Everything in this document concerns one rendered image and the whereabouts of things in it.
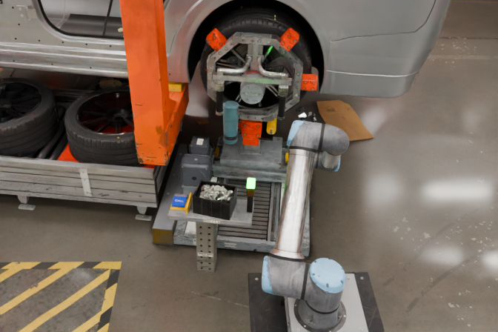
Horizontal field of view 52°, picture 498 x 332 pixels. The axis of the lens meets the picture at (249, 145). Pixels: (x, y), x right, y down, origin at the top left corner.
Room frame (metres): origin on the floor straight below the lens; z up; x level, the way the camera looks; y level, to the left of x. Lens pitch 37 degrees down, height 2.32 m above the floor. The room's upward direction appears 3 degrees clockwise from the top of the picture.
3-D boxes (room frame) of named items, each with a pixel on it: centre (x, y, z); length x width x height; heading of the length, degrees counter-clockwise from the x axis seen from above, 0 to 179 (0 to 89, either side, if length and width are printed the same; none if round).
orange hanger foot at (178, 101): (2.61, 0.50, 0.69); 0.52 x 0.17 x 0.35; 176
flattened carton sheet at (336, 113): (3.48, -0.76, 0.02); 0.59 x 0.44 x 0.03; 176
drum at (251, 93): (2.55, -0.01, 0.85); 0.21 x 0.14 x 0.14; 176
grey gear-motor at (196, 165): (2.54, 0.30, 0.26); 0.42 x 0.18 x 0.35; 176
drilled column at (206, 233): (1.95, 0.21, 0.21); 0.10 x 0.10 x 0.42; 86
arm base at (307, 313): (1.38, -0.34, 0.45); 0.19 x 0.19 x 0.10
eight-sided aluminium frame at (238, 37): (2.62, -0.01, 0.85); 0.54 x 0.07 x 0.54; 86
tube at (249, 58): (2.50, 0.09, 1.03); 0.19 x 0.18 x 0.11; 176
